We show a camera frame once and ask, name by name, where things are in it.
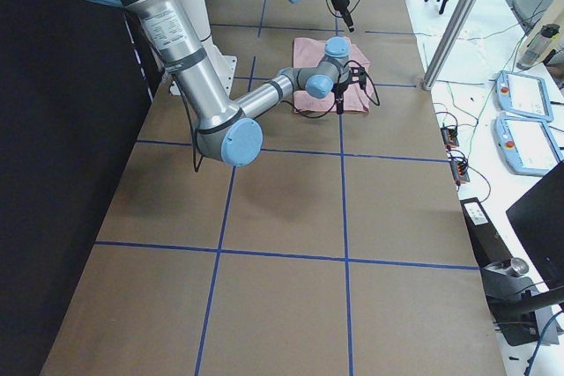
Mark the black clamp with silver knob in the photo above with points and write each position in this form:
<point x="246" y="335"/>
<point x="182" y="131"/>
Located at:
<point x="521" y="311"/>

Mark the clear water bottle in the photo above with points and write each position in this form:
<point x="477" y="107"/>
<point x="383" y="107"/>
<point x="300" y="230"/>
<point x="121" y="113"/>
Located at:
<point x="537" y="46"/>

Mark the aluminium frame post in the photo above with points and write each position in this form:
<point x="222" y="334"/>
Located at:
<point x="456" y="19"/>

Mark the far blue teach pendant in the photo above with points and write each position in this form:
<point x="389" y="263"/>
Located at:
<point x="523" y="95"/>

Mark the black power adapter box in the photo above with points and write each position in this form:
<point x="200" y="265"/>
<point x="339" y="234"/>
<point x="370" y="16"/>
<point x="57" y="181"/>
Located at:
<point x="487" y="244"/>

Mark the black monitor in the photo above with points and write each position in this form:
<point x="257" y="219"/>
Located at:
<point x="537" y="220"/>

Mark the far orange terminal block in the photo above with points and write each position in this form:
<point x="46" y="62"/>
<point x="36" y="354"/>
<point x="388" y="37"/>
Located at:
<point x="450" y="136"/>

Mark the near blue teach pendant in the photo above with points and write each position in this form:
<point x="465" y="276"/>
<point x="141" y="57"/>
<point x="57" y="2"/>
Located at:
<point x="527" y="145"/>

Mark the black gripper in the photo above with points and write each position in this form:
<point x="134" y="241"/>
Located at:
<point x="342" y="8"/>
<point x="339" y="91"/>

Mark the blue teach pendant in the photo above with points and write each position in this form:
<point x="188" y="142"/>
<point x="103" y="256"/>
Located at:
<point x="523" y="95"/>
<point x="527" y="145"/>

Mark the orange terminal block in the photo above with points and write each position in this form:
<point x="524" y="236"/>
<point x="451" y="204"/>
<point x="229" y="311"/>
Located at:
<point x="450" y="136"/>
<point x="459" y="168"/>

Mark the near orange terminal block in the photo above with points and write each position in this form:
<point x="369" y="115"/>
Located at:
<point x="459" y="168"/>

